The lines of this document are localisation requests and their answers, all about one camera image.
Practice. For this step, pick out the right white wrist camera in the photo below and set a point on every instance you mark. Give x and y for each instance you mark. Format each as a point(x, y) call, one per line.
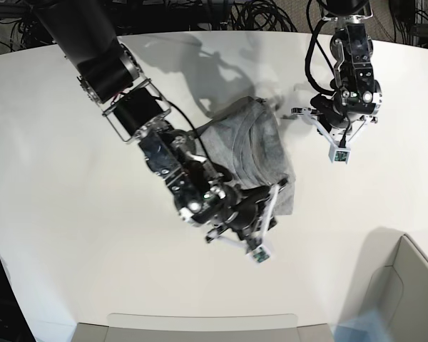
point(224, 226)

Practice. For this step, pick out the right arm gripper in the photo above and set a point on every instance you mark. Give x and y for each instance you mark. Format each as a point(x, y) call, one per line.
point(255, 213)

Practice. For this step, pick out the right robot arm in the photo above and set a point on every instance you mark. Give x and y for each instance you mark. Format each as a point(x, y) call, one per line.
point(138, 112)

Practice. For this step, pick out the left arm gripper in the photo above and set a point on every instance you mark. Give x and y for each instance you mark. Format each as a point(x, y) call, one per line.
point(326, 116)

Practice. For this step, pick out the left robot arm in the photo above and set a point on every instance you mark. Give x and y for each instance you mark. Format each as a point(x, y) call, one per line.
point(354, 93)

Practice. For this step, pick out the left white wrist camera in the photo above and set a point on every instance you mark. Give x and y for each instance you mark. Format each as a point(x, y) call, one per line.
point(340, 137)

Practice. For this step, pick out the beige chair right side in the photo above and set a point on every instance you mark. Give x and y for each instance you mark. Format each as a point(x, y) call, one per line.
point(396, 304)

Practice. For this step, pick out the grey T-shirt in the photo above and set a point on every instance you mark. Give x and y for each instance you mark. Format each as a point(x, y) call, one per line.
point(244, 138)

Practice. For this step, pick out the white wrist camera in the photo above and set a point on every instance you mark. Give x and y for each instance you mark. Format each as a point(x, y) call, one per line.
point(340, 137)
point(224, 226)

